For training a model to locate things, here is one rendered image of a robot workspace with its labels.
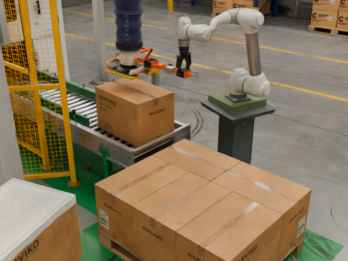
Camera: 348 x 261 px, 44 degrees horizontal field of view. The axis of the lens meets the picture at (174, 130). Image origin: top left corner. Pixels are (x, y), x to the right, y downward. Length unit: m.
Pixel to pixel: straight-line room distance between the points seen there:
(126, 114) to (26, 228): 1.78
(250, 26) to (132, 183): 1.50
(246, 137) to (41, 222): 2.42
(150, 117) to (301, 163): 1.82
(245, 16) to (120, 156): 1.50
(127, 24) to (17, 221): 1.96
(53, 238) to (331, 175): 3.06
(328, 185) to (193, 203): 1.78
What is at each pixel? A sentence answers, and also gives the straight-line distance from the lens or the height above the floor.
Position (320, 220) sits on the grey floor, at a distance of 3.91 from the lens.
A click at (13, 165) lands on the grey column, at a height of 0.49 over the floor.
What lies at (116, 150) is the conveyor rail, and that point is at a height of 0.53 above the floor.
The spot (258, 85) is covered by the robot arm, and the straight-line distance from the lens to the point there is 3.71.
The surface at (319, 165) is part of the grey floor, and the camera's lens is 4.71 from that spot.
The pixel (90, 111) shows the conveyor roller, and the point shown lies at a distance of 4.44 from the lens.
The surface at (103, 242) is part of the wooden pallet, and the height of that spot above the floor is 0.04.
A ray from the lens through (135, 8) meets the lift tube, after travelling 3.55.
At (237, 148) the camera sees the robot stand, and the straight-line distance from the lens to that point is 4.06.
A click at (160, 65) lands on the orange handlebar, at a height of 1.23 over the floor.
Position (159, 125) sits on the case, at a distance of 3.70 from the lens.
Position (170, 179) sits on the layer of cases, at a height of 0.54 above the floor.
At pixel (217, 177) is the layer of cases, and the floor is 0.54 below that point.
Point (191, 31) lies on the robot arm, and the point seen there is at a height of 1.56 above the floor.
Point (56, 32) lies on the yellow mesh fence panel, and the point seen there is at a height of 1.45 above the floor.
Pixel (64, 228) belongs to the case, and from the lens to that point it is 2.26.
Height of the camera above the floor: 2.25
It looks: 26 degrees down
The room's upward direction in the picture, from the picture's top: straight up
